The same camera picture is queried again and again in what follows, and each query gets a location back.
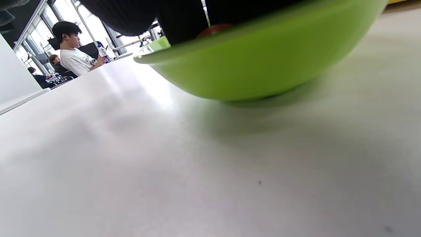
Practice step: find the yellow fabric basket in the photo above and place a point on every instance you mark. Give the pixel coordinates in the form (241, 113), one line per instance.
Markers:
(398, 1)

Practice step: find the person's right hand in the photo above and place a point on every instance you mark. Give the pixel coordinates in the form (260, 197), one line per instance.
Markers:
(131, 16)

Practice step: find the clear water bottle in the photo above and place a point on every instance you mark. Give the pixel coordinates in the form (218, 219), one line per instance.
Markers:
(103, 54)

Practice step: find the green plastic bowl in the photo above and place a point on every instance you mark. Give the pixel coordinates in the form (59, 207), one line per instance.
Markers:
(263, 65)

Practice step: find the orange ping pong ball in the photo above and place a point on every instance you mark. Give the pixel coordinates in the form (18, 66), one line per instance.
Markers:
(215, 30)

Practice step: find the black office chair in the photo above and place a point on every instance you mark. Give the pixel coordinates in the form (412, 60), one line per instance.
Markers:
(88, 49)

